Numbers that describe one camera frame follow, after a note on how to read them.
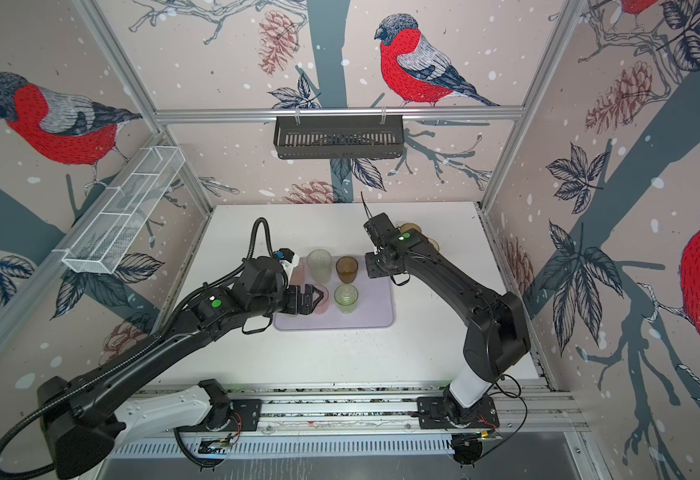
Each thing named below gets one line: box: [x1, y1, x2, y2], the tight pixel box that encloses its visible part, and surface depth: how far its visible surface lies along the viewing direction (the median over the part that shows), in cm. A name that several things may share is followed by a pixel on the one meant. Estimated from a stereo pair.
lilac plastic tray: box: [274, 256, 394, 330], surface depth 94 cm
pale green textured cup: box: [306, 249, 333, 285], surface depth 97 cm
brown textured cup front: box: [335, 256, 359, 284], surface depth 99 cm
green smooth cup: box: [334, 284, 359, 314], surface depth 92 cm
